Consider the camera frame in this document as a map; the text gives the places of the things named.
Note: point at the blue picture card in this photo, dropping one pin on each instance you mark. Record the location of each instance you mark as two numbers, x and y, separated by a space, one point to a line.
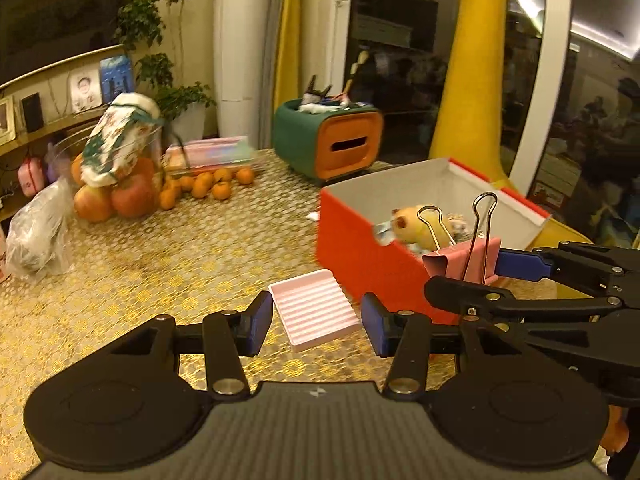
116 77

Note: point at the floral packet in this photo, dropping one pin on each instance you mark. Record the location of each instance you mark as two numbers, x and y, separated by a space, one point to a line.
117 135

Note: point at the small purple object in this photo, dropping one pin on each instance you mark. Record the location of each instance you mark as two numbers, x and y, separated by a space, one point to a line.
56 165

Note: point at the person's right hand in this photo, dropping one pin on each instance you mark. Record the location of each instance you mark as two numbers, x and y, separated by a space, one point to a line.
614 430

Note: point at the wooden photo frame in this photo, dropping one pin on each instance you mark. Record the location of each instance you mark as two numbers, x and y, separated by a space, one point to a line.
6 122

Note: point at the portrait photo frame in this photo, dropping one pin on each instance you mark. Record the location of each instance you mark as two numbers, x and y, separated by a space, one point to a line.
86 90

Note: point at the wooden television cabinet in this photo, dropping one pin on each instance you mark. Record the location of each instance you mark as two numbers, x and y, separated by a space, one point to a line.
50 135

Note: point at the pile of oranges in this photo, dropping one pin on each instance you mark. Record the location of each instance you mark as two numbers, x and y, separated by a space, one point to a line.
215 185

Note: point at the glass fruit bowl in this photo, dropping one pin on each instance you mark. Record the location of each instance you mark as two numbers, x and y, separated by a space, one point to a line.
152 145

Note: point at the white green tissue packet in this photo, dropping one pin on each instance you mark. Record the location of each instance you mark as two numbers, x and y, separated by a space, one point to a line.
384 234

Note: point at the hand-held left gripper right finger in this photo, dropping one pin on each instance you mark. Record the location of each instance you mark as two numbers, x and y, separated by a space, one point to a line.
374 325

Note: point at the yellow curtain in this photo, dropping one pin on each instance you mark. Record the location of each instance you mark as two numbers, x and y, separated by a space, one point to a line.
290 60

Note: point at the small pink pouch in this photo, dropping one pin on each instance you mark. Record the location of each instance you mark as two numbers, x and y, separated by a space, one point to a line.
30 176

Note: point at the green potted plant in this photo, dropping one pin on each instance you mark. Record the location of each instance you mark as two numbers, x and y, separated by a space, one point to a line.
145 20

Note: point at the red storage box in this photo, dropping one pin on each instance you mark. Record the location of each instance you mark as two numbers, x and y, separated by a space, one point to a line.
360 240

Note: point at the plush bunny head toy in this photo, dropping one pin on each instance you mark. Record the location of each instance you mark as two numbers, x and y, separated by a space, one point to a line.
415 221

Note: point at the clear plastic bag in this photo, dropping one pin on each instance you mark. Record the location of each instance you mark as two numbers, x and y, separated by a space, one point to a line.
37 240

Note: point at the gold lace covered desktop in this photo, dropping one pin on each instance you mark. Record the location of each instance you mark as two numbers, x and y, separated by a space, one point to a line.
175 260

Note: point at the red apple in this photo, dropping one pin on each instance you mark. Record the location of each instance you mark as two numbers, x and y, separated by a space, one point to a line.
134 195
92 205

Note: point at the pink ribbed soap dish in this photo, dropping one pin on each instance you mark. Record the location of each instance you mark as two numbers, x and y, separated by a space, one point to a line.
312 310

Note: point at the small black speaker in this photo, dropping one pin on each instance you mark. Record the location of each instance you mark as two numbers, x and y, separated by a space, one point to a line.
32 112

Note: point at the orange and green tissue box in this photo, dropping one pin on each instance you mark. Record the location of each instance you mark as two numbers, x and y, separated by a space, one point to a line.
305 140

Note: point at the pink binder clip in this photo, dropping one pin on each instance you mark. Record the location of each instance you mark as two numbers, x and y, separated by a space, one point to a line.
465 260

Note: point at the white framed glass door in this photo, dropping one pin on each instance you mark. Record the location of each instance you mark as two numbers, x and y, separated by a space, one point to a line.
400 60

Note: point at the white standing air conditioner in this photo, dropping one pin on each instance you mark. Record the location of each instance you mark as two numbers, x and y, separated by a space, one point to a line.
240 35

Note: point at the black television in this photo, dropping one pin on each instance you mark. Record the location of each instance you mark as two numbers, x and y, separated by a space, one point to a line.
50 20

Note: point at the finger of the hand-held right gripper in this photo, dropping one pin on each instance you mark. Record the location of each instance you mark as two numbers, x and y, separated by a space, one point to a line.
450 292
520 265

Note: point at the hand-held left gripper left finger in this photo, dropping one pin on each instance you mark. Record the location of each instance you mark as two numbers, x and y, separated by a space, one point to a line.
260 325

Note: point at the white crumpled tissue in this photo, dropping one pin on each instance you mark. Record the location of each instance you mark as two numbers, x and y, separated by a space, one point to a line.
315 108

